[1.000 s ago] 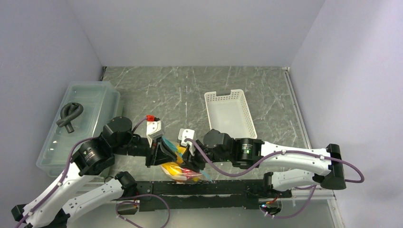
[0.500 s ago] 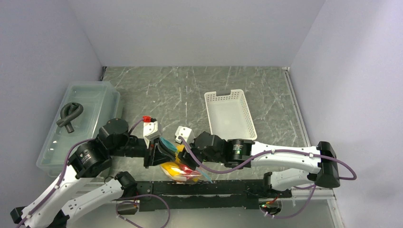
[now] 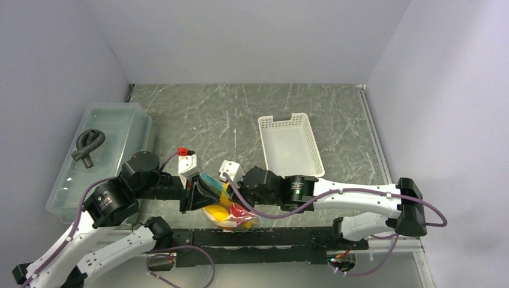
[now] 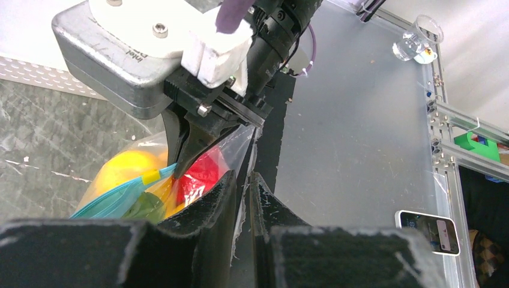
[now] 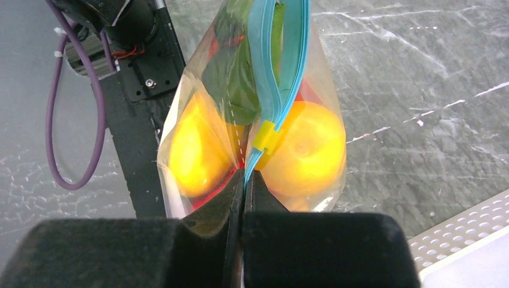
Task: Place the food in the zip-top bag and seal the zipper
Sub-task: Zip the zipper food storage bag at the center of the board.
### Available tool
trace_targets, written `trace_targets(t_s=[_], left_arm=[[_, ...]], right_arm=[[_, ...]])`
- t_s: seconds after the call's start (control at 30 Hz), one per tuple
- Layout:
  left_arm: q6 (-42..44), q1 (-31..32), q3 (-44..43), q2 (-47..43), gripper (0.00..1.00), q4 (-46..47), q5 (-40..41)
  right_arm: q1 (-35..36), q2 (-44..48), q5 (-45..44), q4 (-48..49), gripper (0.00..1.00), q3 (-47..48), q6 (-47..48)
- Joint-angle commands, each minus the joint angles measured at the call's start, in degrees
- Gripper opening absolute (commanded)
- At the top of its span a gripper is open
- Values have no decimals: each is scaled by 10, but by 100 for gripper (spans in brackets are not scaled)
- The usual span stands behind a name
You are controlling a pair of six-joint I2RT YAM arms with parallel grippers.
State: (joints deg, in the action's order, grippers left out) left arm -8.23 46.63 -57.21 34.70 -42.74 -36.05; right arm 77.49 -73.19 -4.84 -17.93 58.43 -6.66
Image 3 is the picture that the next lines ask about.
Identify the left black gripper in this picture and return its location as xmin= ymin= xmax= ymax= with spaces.
xmin=137 ymin=172 xmax=221 ymax=212

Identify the yellow lemon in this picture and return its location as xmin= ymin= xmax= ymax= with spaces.
xmin=220 ymin=182 xmax=232 ymax=208

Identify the yellow fruit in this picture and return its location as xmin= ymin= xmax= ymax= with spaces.
xmin=202 ymin=205 xmax=230 ymax=222

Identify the red bell pepper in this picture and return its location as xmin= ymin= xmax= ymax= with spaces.
xmin=229 ymin=203 xmax=257 ymax=223

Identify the clear zip top bag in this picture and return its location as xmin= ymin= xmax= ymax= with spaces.
xmin=200 ymin=172 xmax=268 ymax=230

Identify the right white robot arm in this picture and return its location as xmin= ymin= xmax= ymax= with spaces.
xmin=220 ymin=166 xmax=427 ymax=249

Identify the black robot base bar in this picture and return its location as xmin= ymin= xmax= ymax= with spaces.
xmin=150 ymin=227 xmax=369 ymax=268

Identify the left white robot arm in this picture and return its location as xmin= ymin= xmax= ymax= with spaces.
xmin=13 ymin=148 xmax=220 ymax=287

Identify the white plastic basket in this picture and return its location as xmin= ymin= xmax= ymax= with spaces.
xmin=258 ymin=113 xmax=325 ymax=178

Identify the clear plastic storage box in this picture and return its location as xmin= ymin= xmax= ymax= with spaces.
xmin=46 ymin=103 xmax=155 ymax=224

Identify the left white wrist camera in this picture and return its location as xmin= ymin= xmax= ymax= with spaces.
xmin=176 ymin=147 xmax=202 ymax=188

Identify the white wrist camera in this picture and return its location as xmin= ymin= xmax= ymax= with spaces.
xmin=218 ymin=160 xmax=245 ymax=188
xmin=176 ymin=147 xmax=202 ymax=188

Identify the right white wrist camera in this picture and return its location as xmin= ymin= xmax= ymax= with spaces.
xmin=218 ymin=160 xmax=245 ymax=188

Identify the grey corrugated hose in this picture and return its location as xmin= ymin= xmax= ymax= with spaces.
xmin=71 ymin=129 xmax=106 ymax=169

